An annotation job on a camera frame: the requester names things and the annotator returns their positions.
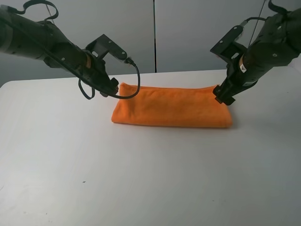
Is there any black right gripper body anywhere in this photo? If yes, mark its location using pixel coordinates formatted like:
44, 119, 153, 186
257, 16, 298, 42
219, 56, 256, 99

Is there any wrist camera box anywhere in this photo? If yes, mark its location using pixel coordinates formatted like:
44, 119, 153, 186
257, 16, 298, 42
210, 25, 246, 64
85, 34, 127, 62

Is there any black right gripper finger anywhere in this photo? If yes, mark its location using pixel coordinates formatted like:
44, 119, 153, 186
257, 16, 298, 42
222, 94, 235, 105
213, 85, 223, 104

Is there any orange terry towel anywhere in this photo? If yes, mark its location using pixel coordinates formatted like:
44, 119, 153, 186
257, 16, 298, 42
111, 87, 232, 128

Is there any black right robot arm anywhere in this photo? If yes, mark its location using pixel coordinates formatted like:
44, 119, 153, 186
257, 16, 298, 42
210, 1, 301, 105

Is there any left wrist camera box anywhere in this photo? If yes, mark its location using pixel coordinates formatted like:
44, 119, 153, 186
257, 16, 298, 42
85, 34, 127, 62

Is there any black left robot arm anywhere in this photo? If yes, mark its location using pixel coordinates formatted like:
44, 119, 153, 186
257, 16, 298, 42
0, 0, 119, 97

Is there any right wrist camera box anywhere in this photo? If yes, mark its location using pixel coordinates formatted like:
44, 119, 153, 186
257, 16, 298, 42
210, 25, 246, 64

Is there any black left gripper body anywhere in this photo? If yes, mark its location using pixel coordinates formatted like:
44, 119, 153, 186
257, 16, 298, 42
79, 54, 114, 94

